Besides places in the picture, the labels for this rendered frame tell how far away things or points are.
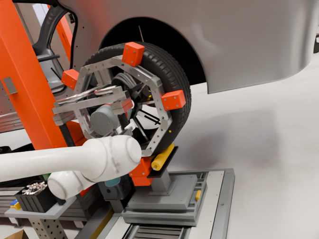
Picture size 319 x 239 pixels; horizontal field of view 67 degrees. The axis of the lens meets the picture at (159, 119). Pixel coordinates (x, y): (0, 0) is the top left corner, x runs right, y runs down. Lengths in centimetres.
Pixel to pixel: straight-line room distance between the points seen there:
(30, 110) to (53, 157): 96
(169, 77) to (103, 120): 38
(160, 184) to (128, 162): 99
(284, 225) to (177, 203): 60
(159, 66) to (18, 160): 81
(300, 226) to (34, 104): 159
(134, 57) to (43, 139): 75
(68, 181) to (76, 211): 119
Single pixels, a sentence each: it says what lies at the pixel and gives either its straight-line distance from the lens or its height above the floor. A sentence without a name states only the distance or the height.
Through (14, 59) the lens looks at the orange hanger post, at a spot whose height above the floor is 126.
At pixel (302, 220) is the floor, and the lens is 165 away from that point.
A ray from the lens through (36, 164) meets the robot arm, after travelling 58.
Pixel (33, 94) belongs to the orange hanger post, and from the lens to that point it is 152.
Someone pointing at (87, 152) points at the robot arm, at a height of 93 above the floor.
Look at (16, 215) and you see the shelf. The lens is 173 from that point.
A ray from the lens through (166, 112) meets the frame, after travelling 118.
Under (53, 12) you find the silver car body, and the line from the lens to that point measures 408.
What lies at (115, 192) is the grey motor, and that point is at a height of 31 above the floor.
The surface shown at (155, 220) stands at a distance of 163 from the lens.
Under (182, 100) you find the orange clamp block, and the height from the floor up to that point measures 84.
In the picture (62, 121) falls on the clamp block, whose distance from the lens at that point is 121.
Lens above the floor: 112
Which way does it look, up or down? 17 degrees down
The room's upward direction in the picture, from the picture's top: 17 degrees counter-clockwise
